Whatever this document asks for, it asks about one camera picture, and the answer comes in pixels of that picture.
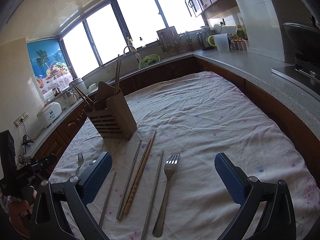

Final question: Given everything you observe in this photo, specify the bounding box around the steel fork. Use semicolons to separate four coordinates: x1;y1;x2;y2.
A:
152;154;180;237
75;152;84;176

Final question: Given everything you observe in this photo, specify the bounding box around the carved brown chopstick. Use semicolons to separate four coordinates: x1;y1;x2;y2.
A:
72;83;94;111
123;130;157;215

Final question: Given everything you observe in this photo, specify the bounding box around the long bamboo chopstick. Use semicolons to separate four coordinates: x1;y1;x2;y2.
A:
114;54;121;95

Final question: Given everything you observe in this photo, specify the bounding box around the kitchen faucet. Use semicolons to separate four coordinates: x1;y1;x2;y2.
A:
123;45;141;63

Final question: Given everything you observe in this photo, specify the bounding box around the left hand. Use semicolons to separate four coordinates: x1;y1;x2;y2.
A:
1;193;34;239

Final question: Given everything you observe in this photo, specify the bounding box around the white rice cooker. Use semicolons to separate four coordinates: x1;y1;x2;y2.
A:
37;102;62;128

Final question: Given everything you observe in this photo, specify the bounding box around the small white blender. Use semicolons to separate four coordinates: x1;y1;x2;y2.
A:
63;90;79;106

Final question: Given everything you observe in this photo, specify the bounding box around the fruit beach poster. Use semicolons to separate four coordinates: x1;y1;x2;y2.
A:
27;38;73;95

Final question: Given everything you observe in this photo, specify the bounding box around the wooden utensil holder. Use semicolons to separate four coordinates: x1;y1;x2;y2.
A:
84;81;137;140

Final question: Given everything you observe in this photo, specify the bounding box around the white round cooker pot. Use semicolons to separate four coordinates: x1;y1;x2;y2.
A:
69;77;87;92

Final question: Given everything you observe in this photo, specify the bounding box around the white floral tablecloth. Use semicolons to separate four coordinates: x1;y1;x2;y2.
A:
49;72;319;239

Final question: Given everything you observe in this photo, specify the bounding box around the black wok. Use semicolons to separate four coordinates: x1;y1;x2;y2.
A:
283;22;319;61

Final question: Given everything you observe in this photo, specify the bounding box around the green vegetable colander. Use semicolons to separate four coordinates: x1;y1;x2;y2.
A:
138;54;161;69

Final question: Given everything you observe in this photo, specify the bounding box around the white plastic jug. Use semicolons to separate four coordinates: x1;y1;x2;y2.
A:
213;34;230;51

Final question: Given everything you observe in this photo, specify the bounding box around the black electric kettle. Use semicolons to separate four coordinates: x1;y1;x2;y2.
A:
196;31;214;51

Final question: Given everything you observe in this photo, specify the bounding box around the knife rack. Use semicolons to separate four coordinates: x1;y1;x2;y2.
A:
157;26;183;53

